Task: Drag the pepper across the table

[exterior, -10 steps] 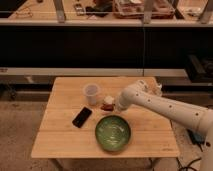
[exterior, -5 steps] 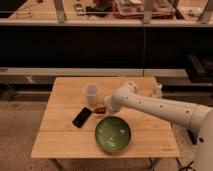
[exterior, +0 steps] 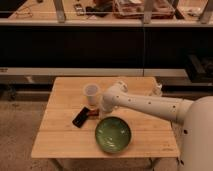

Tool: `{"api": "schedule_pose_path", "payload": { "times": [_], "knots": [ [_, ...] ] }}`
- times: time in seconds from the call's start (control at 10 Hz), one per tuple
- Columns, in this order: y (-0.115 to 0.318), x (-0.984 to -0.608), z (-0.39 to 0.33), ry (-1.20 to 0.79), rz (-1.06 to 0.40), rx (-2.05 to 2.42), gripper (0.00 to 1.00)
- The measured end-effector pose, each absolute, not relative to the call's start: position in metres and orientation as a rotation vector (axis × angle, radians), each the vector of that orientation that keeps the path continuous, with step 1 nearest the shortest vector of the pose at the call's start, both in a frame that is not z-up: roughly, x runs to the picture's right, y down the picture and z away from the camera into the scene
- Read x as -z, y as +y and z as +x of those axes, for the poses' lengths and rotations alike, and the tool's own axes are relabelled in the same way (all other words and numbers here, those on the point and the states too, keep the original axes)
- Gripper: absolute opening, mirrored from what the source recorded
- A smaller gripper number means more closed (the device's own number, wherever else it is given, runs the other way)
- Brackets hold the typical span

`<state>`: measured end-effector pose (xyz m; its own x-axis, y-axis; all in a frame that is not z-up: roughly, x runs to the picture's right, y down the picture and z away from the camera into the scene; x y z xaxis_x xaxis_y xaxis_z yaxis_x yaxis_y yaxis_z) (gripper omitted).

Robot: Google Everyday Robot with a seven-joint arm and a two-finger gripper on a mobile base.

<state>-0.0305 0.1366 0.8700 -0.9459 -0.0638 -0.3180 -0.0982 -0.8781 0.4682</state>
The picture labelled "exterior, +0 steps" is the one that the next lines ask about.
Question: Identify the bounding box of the red chili pepper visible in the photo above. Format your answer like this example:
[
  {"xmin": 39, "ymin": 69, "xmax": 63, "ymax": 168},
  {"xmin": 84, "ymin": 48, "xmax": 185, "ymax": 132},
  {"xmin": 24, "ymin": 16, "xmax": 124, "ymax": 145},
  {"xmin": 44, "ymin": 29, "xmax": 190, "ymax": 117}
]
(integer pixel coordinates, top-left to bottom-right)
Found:
[{"xmin": 87, "ymin": 112, "xmax": 99, "ymax": 117}]

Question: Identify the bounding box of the black smartphone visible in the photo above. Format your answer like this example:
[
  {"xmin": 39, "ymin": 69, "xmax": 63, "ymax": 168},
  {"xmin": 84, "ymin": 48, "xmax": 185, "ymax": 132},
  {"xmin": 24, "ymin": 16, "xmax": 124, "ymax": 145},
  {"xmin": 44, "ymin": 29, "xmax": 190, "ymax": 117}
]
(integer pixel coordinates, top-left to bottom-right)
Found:
[{"xmin": 72, "ymin": 107, "xmax": 89, "ymax": 128}]

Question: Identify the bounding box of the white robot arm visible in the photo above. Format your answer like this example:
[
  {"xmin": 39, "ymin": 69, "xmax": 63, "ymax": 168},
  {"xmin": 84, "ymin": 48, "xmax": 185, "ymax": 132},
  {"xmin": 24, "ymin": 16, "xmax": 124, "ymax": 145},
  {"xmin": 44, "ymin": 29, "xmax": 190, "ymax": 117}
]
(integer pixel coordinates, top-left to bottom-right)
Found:
[{"xmin": 99, "ymin": 82, "xmax": 213, "ymax": 171}]

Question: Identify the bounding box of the translucent plastic cup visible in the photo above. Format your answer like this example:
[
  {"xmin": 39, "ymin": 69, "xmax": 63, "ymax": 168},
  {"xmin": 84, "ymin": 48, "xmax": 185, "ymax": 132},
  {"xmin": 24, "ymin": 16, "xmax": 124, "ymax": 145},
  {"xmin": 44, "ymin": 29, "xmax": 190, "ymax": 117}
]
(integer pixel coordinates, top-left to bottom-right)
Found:
[{"xmin": 83, "ymin": 83, "xmax": 100, "ymax": 106}]

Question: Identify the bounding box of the green ceramic bowl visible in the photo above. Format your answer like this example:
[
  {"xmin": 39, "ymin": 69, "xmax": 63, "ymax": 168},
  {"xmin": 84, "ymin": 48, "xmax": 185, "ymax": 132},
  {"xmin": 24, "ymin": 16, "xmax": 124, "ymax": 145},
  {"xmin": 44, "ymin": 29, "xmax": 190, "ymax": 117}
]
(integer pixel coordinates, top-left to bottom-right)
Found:
[{"xmin": 95, "ymin": 116, "xmax": 132, "ymax": 154}]

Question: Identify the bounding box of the small clear glass bottle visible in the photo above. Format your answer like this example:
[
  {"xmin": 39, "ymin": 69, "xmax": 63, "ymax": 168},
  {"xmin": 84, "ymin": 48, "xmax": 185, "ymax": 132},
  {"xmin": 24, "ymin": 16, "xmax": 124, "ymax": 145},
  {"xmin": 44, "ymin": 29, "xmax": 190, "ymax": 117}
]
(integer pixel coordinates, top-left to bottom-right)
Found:
[{"xmin": 151, "ymin": 83, "xmax": 163, "ymax": 97}]

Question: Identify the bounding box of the wooden table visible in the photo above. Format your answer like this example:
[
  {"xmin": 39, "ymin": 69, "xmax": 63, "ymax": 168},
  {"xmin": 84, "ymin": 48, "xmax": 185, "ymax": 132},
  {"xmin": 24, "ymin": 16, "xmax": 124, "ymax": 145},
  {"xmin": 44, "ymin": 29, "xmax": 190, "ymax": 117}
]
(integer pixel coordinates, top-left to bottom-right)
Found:
[{"xmin": 30, "ymin": 76, "xmax": 181, "ymax": 171}]

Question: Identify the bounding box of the black cloth on shelf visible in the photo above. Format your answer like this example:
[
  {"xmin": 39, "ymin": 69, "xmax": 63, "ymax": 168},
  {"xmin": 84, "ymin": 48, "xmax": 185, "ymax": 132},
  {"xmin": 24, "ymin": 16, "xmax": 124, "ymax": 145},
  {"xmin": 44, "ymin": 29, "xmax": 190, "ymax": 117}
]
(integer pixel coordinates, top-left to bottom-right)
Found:
[{"xmin": 86, "ymin": 3, "xmax": 112, "ymax": 17}]

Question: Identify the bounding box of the wooden tray with items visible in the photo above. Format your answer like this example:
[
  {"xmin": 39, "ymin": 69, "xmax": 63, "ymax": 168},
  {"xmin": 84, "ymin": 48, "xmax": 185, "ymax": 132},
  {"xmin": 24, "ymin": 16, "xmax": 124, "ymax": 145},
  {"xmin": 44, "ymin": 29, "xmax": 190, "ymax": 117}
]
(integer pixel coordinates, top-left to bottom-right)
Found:
[{"xmin": 113, "ymin": 0, "xmax": 175, "ymax": 19}]

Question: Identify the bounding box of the remote control on shelf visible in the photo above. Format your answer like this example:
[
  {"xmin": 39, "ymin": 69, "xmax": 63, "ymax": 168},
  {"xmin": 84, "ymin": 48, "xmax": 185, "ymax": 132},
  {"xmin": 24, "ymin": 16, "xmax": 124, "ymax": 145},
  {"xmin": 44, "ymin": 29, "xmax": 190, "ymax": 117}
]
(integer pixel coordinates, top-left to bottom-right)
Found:
[{"xmin": 73, "ymin": 3, "xmax": 85, "ymax": 16}]

